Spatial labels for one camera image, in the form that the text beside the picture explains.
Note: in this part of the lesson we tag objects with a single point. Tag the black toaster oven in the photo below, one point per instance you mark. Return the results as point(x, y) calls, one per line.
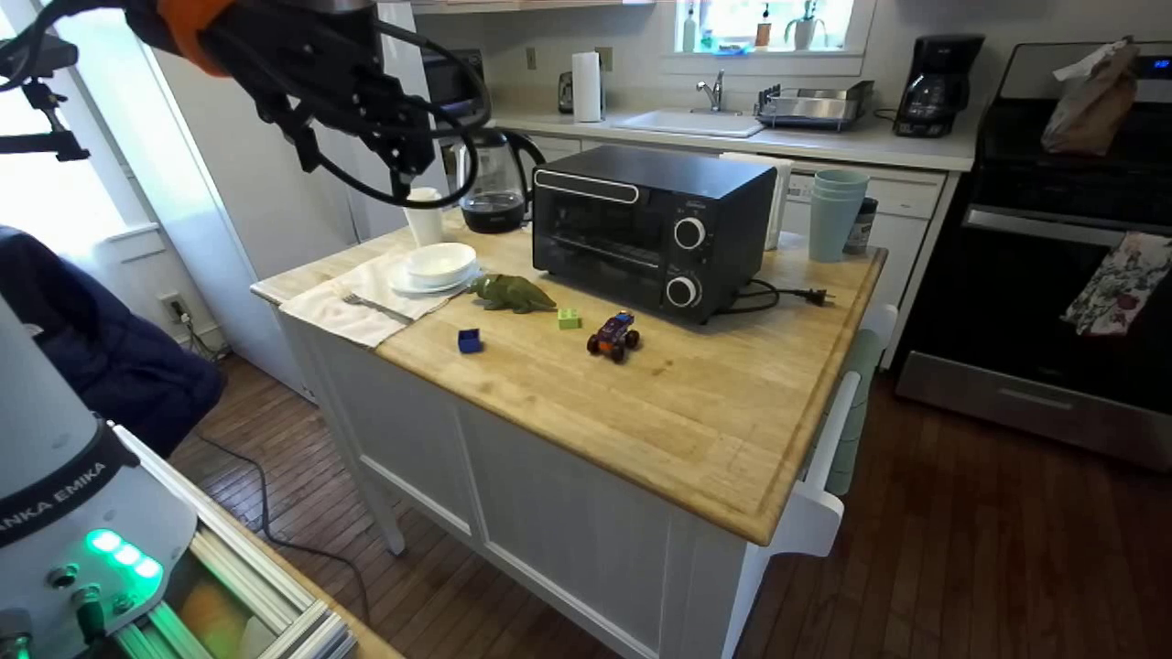
point(635, 232)

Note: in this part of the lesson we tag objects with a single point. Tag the dark small bottle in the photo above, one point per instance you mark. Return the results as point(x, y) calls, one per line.
point(867, 227)

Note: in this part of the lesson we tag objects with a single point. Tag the blue toy building block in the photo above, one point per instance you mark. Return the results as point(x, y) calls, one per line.
point(470, 343)

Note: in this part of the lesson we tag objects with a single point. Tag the brown paper bag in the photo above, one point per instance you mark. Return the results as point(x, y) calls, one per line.
point(1089, 113)

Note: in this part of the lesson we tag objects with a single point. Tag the black camera on tripod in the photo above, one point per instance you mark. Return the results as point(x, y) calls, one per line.
point(42, 116)

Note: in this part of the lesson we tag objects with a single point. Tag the white paper towel roll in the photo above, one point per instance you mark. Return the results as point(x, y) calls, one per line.
point(587, 86)

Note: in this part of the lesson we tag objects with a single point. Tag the stacked teal cups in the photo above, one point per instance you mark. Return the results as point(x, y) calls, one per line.
point(838, 218)

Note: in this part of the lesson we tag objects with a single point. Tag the black coffee maker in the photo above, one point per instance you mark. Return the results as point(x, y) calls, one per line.
point(939, 86)

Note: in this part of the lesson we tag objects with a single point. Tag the white plate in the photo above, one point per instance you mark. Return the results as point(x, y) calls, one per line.
point(415, 286)

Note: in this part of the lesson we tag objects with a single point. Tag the white stained cloth towel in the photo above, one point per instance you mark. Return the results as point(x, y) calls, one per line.
point(351, 317)

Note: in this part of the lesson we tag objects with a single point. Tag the glass kettle with black lid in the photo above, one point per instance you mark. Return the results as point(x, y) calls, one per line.
point(497, 202)

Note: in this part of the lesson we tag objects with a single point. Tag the white bowl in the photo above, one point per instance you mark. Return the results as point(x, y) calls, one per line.
point(441, 260)

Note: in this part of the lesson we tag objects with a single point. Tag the small green toy block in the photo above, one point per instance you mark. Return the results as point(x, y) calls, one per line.
point(568, 321)

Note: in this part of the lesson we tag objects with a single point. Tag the white kitchen sink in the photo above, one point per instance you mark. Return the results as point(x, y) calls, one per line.
point(690, 124)

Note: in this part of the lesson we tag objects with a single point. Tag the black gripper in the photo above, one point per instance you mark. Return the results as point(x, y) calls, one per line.
point(377, 124)

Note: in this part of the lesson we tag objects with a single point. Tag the dark blue jacket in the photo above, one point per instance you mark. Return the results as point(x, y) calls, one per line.
point(98, 352)

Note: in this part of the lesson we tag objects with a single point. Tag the teal hanging towel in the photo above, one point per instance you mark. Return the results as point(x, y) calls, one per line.
point(855, 417)

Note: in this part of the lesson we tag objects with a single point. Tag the metal faucet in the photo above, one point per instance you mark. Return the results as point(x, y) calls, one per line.
point(713, 92)

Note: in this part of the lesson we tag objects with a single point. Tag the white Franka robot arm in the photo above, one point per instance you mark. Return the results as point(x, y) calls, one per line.
point(48, 490)

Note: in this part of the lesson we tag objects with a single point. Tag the white wall cabinet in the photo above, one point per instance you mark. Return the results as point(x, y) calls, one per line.
point(537, 5)

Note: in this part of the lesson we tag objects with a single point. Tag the blue sponge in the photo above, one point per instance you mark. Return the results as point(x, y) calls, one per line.
point(730, 49)

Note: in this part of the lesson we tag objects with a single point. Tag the orange bottle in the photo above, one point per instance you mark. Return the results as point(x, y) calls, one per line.
point(763, 27)

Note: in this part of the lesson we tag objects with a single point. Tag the floral dish towel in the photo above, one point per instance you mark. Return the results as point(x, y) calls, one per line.
point(1118, 286)

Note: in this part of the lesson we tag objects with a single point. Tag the green soap bottle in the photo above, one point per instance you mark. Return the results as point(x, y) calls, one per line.
point(690, 27)

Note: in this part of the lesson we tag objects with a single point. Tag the black kitchen stove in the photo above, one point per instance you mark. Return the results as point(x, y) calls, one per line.
point(1037, 293)

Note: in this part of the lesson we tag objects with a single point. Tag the green plush toy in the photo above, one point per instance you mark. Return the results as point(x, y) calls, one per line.
point(514, 293)

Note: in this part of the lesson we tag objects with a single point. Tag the white wooden-top kitchen island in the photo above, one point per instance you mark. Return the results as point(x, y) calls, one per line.
point(635, 406)

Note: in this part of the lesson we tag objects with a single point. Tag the black countertop appliance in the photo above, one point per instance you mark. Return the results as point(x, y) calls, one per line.
point(454, 80)

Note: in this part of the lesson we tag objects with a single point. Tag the grey dish rack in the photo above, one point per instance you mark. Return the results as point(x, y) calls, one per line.
point(812, 109)

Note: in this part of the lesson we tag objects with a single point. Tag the white paper cup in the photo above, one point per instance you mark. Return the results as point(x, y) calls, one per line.
point(426, 220)

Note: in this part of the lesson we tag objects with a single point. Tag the kitchen window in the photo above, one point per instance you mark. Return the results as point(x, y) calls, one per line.
point(783, 20)

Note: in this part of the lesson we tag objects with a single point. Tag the aluminium robot stand frame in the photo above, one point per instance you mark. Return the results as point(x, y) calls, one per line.
point(263, 598)

